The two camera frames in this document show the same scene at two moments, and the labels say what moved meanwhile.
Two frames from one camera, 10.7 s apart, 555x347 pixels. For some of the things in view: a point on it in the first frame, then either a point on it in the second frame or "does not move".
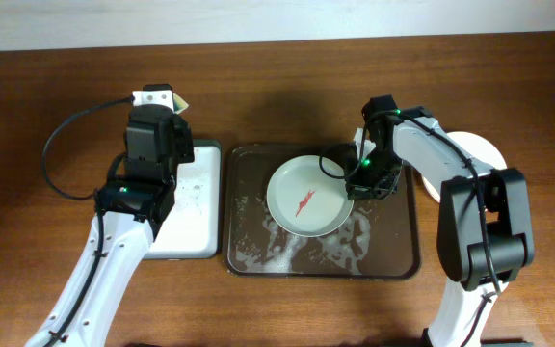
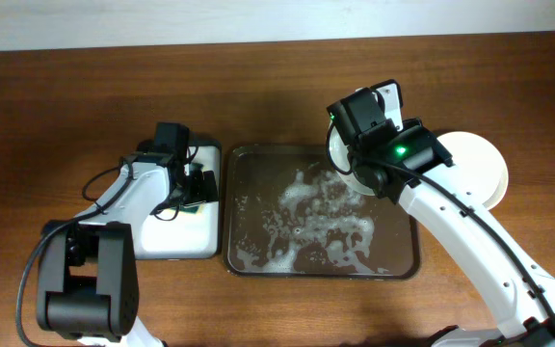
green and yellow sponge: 179,104 → 190,209
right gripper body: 369,188 → 355,117
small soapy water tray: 192,229 does not move
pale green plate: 305,202 → 339,157
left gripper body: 181,145 → 200,188
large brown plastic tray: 382,239 does not move
